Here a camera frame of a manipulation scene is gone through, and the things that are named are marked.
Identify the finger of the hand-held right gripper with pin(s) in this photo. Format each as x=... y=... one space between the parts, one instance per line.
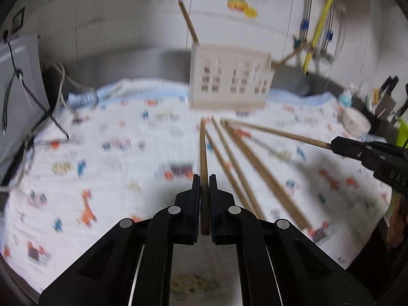
x=350 y=142
x=357 y=154

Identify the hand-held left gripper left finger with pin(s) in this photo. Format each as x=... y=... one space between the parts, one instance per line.
x=191 y=204

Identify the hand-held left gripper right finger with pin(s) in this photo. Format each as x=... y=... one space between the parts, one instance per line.
x=220 y=204

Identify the brown wooden chopstick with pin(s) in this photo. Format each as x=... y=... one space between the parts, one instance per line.
x=189 y=22
x=280 y=134
x=204 y=165
x=291 y=54

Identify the pile of wooden chopsticks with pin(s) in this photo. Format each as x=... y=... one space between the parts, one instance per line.
x=255 y=169

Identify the beige plastic utensil holder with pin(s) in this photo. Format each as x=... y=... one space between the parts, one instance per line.
x=229 y=79

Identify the white bowl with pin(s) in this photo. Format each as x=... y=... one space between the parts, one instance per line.
x=355 y=122

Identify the blue pump bottle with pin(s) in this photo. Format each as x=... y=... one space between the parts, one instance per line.
x=346 y=97

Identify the black utensil container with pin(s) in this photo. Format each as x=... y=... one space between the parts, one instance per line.
x=387 y=102

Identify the printed white blanket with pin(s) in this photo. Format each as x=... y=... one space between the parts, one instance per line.
x=111 y=181

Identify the orange and lemon sticker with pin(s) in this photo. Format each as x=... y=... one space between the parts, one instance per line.
x=242 y=6

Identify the white appliance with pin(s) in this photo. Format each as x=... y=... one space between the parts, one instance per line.
x=19 y=108

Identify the wall socket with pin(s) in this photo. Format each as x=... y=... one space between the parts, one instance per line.
x=19 y=19

